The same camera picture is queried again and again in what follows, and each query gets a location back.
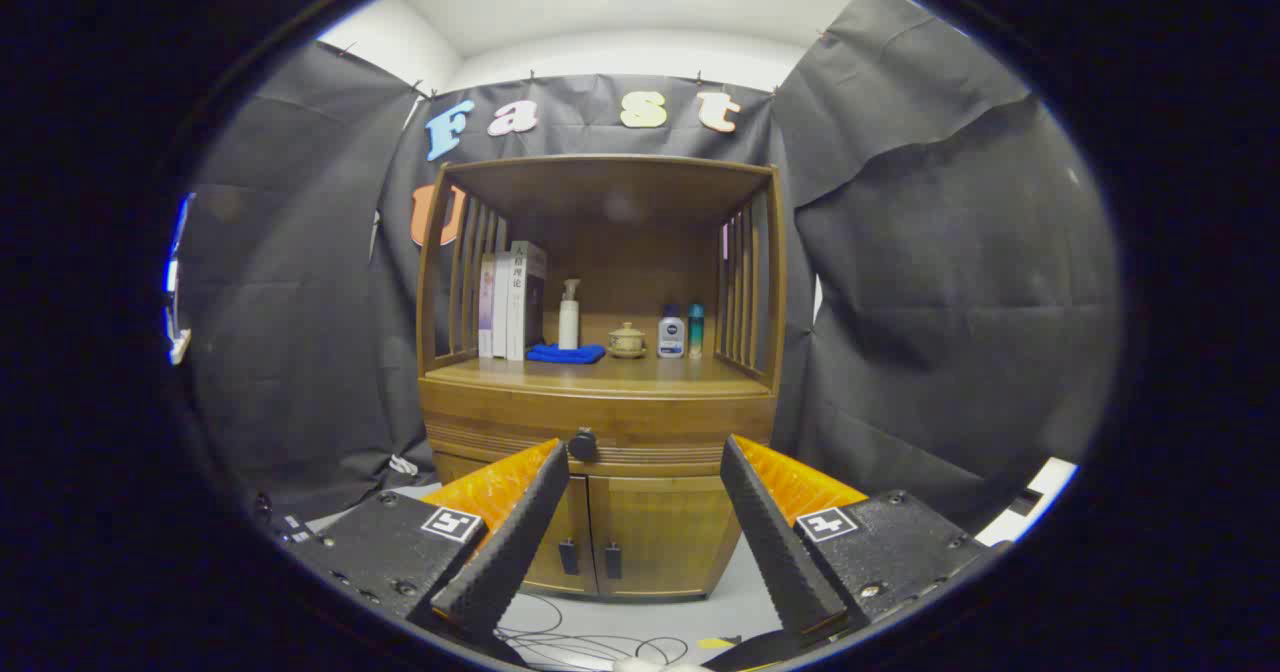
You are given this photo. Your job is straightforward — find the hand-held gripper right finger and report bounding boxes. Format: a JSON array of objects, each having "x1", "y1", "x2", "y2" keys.
[{"x1": 720, "y1": 435, "x2": 1011, "y2": 643}]

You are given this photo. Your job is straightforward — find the pale purple book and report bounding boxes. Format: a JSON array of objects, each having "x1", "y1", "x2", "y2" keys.
[{"x1": 478, "y1": 254, "x2": 498, "y2": 358}]

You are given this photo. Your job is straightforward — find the wooden countertop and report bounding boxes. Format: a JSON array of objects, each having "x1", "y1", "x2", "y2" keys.
[{"x1": 425, "y1": 355, "x2": 773, "y2": 400}]

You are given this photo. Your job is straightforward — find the black floor cables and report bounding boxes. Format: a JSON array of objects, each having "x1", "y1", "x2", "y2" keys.
[{"x1": 495, "y1": 592, "x2": 691, "y2": 668}]

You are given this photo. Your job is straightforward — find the thin white book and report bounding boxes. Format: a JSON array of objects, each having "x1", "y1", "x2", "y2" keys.
[{"x1": 492, "y1": 252, "x2": 513, "y2": 359}]

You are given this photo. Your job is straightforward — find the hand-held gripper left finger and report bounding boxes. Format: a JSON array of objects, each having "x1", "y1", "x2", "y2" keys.
[{"x1": 270, "y1": 439, "x2": 571, "y2": 653}]

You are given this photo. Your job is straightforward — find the white pump bottle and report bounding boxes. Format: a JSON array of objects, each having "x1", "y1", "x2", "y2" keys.
[{"x1": 558, "y1": 278, "x2": 582, "y2": 351}]

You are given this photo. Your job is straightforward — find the wooden cabinet door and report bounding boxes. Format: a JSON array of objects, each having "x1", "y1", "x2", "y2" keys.
[
  {"x1": 588, "y1": 474, "x2": 743, "y2": 598},
  {"x1": 433, "y1": 450, "x2": 599, "y2": 596}
]

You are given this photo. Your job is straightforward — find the white book with dark cover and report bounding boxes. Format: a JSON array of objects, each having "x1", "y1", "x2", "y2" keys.
[{"x1": 506, "y1": 241, "x2": 548, "y2": 362}]

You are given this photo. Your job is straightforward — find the black device box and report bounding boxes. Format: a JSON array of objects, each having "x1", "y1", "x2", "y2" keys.
[{"x1": 250, "y1": 492, "x2": 321, "y2": 548}]

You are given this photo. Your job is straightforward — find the wooden cabinet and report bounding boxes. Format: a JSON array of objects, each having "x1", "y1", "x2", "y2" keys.
[{"x1": 415, "y1": 155, "x2": 788, "y2": 601}]

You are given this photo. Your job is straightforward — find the wooden drawer with black knob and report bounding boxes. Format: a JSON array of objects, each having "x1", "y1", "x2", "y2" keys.
[{"x1": 420, "y1": 380, "x2": 779, "y2": 478}]

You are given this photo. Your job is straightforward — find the blue cloth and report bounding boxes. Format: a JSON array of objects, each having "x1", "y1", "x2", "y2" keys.
[{"x1": 526, "y1": 343, "x2": 607, "y2": 365}]

